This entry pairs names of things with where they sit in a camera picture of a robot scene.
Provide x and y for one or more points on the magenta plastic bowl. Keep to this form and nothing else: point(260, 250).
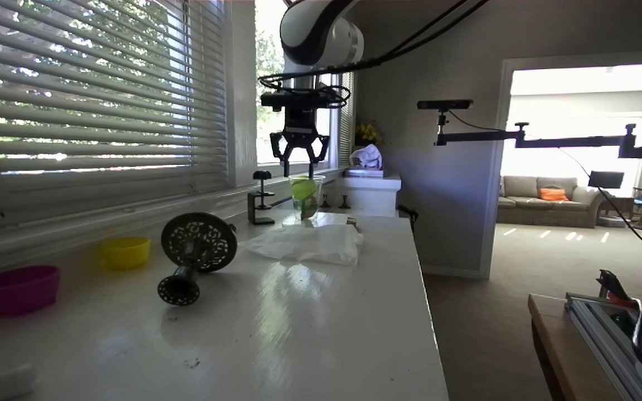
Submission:
point(28, 288)

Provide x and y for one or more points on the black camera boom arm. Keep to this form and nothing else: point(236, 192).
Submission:
point(624, 144)

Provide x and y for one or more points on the beige sofa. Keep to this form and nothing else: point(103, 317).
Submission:
point(520, 202)

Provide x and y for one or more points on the orange cushion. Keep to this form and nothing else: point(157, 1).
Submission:
point(554, 194)

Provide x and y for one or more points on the yellow plastic bowl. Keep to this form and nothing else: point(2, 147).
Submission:
point(125, 252)

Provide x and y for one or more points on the black table clamp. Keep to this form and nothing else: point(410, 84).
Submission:
point(257, 199)

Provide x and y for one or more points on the grey metal equipment stack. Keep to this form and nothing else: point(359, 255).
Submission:
point(611, 324)

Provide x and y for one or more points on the white window blinds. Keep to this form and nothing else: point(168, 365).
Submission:
point(110, 104)

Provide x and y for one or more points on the white purple figure on box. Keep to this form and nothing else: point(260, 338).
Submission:
point(365, 162)

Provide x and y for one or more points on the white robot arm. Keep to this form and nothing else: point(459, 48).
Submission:
point(316, 38)

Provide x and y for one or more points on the white storage box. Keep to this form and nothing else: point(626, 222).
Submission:
point(372, 196)

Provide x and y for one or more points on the white crumpled cloth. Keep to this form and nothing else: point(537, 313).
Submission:
point(331, 239)

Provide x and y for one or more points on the yellow-green tennis ball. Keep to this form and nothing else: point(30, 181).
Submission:
point(304, 187)

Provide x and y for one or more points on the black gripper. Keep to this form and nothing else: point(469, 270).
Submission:
point(299, 125)

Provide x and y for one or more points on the wooden side table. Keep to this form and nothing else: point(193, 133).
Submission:
point(568, 367)

